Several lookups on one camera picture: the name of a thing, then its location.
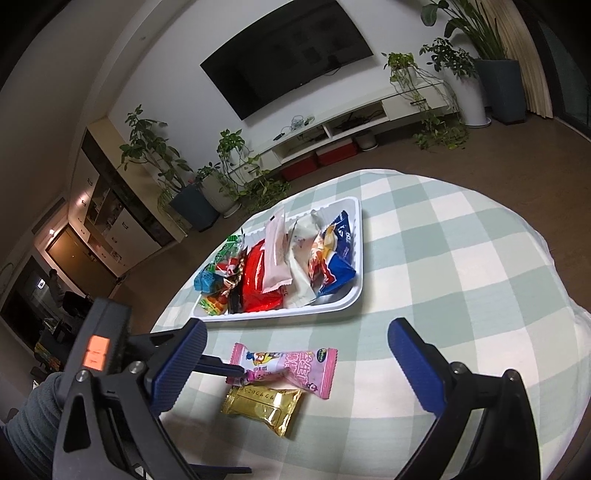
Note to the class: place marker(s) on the white glass-front cabinet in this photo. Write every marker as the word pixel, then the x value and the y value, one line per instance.
pixel 106 194

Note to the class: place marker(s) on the person's left forearm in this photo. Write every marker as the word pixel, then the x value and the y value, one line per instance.
pixel 32 424

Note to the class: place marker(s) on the white red print packet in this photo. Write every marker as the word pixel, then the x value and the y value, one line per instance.
pixel 302 272

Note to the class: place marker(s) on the pale long snack packet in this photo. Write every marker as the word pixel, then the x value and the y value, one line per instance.
pixel 277 258

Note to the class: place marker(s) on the light blue snack packet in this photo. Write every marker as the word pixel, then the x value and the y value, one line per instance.
pixel 207 279

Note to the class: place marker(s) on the beige curtain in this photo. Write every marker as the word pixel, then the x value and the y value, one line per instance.
pixel 535 55

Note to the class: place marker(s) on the white plastic tray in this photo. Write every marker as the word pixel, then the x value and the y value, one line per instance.
pixel 341 302

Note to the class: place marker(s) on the tall leafy potted plant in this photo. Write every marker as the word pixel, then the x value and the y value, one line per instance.
pixel 143 147

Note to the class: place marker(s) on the black wall television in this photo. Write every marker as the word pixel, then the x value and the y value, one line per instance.
pixel 286 50

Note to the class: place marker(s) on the green pizza print packet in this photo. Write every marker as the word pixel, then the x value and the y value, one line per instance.
pixel 214 304

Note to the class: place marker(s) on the red snack packet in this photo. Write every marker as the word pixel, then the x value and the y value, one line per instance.
pixel 258 281

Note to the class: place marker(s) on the red storage box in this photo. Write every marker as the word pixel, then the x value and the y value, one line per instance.
pixel 337 152
pixel 299 167

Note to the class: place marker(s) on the pink snack packet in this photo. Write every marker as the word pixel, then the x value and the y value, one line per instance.
pixel 295 369

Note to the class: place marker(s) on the small-leaf potted plant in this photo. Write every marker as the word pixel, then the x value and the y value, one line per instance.
pixel 450 57

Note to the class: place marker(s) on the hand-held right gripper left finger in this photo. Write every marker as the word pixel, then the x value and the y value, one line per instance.
pixel 180 369

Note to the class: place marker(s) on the white tv stand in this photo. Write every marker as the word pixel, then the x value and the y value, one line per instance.
pixel 300 138

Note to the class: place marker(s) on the wooden door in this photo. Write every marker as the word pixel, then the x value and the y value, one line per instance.
pixel 78 258

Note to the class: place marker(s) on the glass sliding door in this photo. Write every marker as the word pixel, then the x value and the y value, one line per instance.
pixel 568 69

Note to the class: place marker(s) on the dark blue plant pot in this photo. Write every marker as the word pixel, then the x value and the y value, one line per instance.
pixel 501 90

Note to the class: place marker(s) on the white round appliance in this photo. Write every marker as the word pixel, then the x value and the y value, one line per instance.
pixel 367 141

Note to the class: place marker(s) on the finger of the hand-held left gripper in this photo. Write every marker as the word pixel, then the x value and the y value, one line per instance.
pixel 221 367

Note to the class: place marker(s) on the green snack packet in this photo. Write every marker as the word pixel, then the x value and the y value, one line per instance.
pixel 229 244

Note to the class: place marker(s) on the tall white plant pot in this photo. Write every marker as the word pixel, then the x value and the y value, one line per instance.
pixel 471 104

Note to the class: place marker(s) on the trailing plant on stand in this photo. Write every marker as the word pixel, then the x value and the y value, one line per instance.
pixel 401 64

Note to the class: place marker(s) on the blue chips picture packet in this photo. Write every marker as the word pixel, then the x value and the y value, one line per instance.
pixel 332 272

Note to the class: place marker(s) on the dark square plant pot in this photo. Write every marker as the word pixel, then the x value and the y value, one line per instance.
pixel 194 207

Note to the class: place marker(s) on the black snack packet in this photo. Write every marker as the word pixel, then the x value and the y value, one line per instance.
pixel 236 302

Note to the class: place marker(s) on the large-leaf potted plant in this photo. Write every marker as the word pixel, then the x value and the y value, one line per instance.
pixel 480 27

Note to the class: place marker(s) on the gold snack packet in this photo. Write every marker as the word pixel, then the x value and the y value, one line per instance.
pixel 265 406

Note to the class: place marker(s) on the trailing pothos plant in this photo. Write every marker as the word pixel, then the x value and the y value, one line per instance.
pixel 258 184

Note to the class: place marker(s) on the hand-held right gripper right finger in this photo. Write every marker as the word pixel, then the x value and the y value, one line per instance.
pixel 415 369

